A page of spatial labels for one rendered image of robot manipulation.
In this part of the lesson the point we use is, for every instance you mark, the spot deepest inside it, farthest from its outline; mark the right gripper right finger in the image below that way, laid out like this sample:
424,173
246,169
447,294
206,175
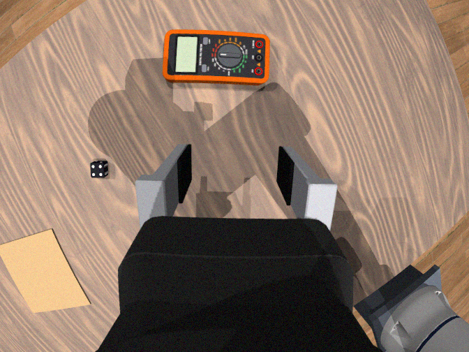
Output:
310,197

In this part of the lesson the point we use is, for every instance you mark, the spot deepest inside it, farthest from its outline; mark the tan flat mat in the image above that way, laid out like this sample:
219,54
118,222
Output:
42,272

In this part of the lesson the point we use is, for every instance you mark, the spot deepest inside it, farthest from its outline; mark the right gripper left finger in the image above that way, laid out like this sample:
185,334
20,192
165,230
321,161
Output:
159,194

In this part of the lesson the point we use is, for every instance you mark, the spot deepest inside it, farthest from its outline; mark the orange digital multimeter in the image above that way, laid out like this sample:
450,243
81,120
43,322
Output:
218,57

